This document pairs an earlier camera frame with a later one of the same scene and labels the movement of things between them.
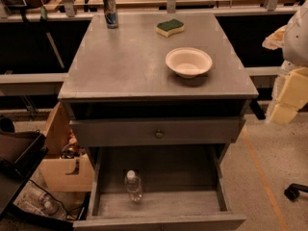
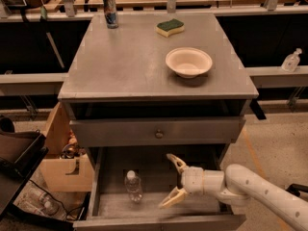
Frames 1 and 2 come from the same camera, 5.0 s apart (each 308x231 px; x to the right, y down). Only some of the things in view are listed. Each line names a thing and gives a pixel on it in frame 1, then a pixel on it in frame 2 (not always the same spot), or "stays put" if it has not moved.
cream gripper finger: [293, 97] -> [192, 179]
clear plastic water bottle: [133, 186] stays put
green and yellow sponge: [166, 29] stays put
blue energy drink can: [110, 9] stays put
